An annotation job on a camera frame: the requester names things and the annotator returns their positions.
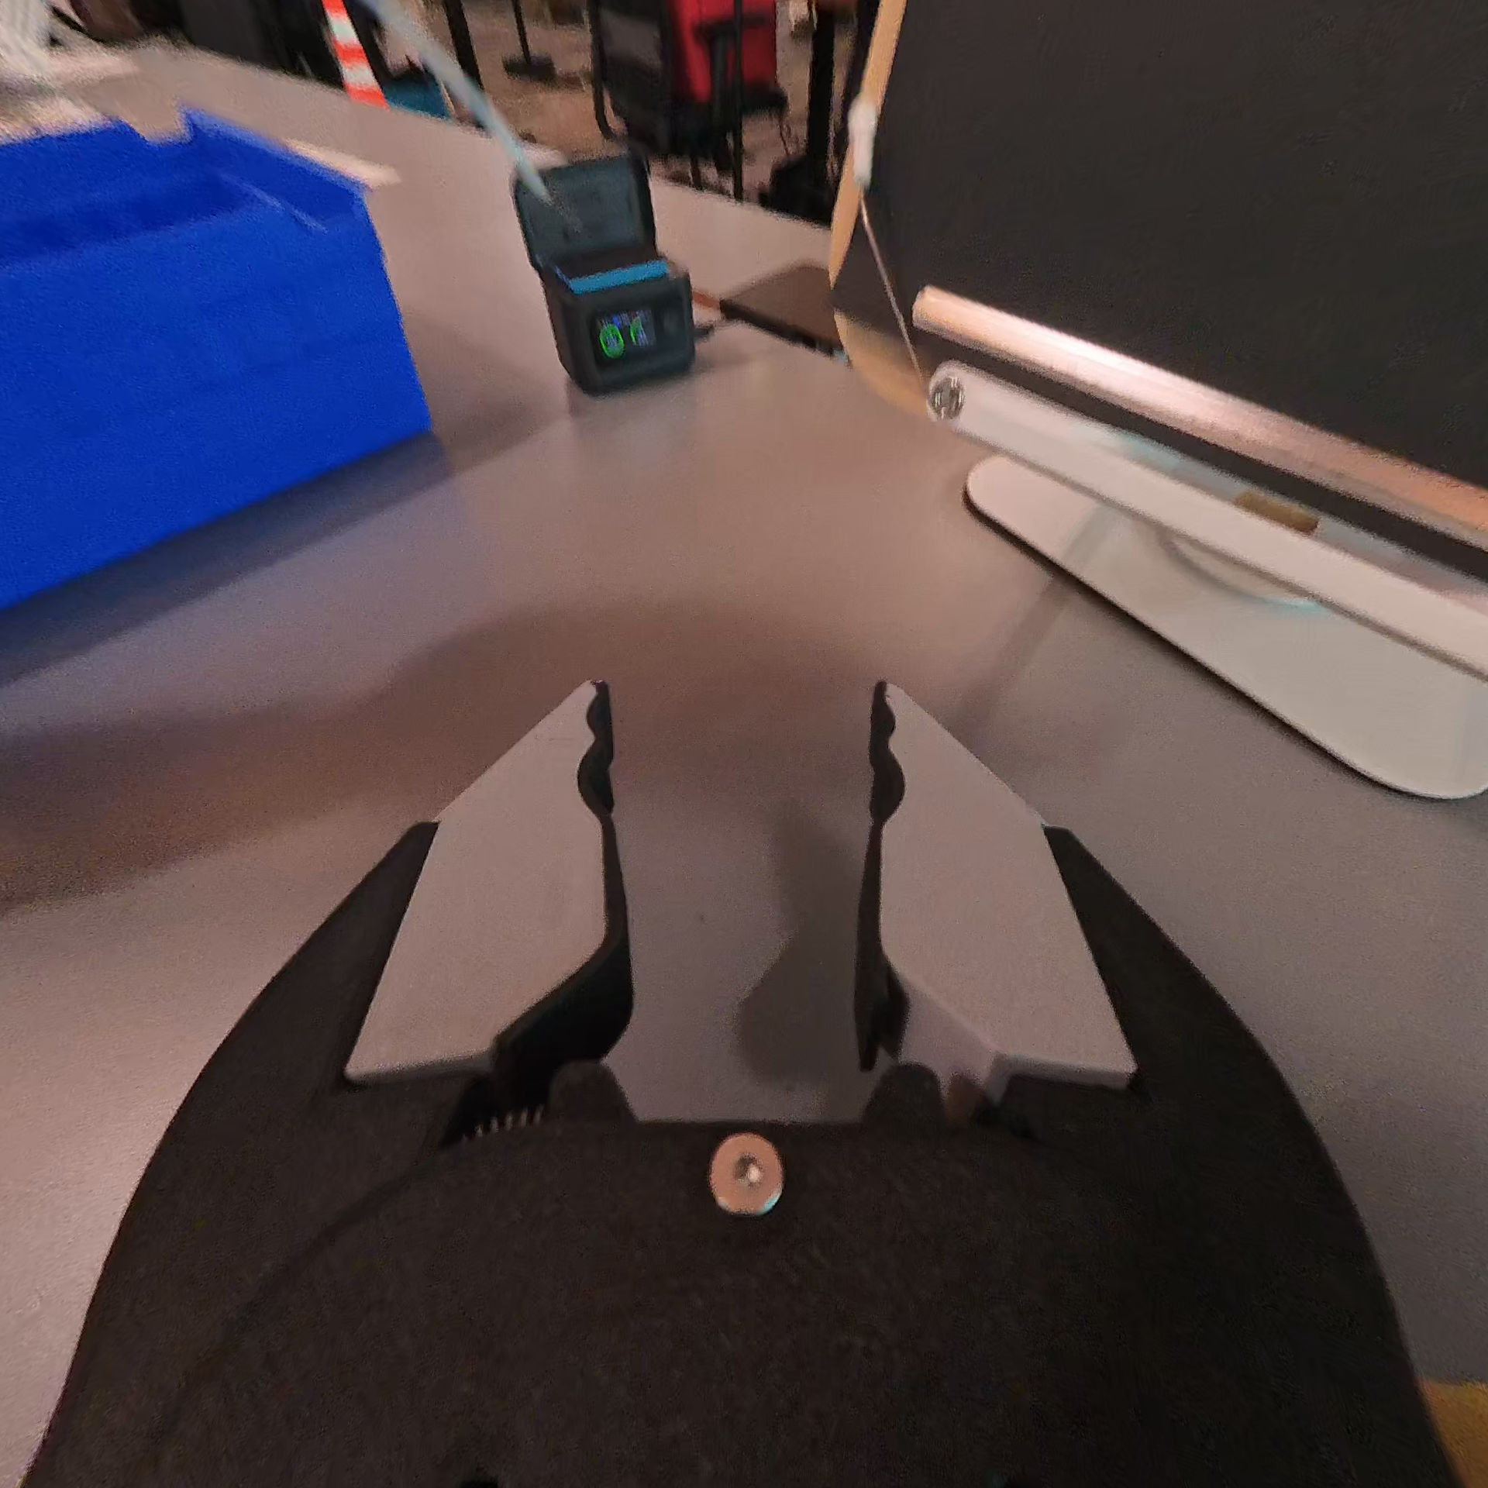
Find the dark brown flat panel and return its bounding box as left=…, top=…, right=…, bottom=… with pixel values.
left=720, top=267, right=848, bottom=359

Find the blue plastic bin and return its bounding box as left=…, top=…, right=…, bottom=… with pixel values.
left=0, top=111, right=435, bottom=616

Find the black monitor with wooden edge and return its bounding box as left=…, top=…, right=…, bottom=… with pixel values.
left=828, top=0, right=1488, bottom=552

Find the black charging case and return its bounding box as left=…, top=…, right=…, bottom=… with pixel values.
left=513, top=151, right=701, bottom=399

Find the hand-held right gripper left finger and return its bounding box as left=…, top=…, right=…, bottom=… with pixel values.
left=343, top=681, right=639, bottom=1088

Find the orange traffic cone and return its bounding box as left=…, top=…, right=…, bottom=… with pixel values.
left=320, top=0, right=394, bottom=112

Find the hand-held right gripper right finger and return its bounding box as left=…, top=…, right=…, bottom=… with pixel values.
left=855, top=681, right=1140, bottom=1103

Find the thin retaining wire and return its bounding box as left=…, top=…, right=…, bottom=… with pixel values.
left=848, top=100, right=970, bottom=422

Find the red plastic bin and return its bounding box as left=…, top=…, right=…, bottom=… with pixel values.
left=669, top=0, right=784, bottom=121

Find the yellow plastic bin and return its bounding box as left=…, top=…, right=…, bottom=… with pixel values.
left=1425, top=1377, right=1488, bottom=1488

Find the thin white rod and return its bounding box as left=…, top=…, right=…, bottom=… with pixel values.
left=378, top=0, right=562, bottom=226

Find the black office chair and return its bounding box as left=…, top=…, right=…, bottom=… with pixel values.
left=587, top=0, right=816, bottom=199

